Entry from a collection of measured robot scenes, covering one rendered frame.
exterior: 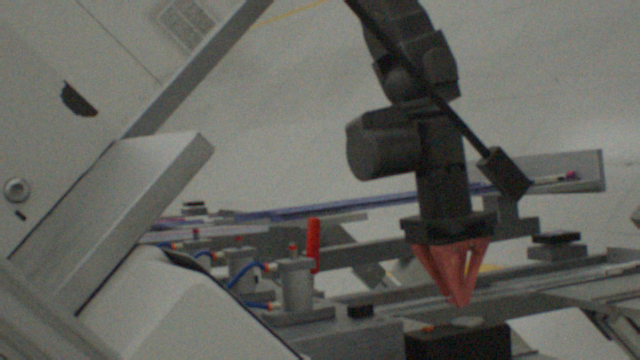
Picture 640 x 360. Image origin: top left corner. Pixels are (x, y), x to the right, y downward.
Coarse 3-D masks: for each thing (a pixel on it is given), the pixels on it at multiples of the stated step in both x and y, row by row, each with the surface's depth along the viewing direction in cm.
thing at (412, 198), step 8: (568, 176) 141; (472, 192) 132; (480, 192) 133; (376, 200) 125; (384, 200) 125; (392, 200) 126; (400, 200) 126; (408, 200) 127; (416, 200) 128; (312, 208) 120; (320, 208) 121; (328, 208) 121; (336, 208) 122; (344, 208) 122; (352, 208) 123; (360, 208) 123; (368, 208) 124; (272, 216) 118; (280, 216) 118; (288, 216) 118; (296, 216) 119
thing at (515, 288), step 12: (552, 276) 109; (564, 276) 108; (576, 276) 109; (588, 276) 110; (600, 276) 110; (492, 288) 104; (504, 288) 104; (516, 288) 105; (528, 288) 106; (540, 288) 106; (420, 300) 100; (432, 300) 100; (444, 300) 101; (480, 300) 103; (384, 312) 98; (396, 312) 98; (408, 312) 99
